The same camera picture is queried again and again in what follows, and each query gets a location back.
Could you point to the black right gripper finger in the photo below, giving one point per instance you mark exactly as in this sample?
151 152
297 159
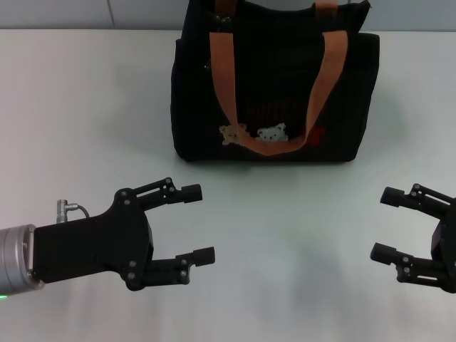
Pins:
393 197
386 253

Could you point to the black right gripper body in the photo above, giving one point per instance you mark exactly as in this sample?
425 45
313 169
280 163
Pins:
447 249

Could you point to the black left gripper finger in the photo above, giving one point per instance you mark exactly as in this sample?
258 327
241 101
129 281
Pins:
190 193
203 257

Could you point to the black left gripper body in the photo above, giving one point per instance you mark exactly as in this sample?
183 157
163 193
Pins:
92 249

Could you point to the white backdrop board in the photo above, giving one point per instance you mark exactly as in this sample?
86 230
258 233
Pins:
71 14

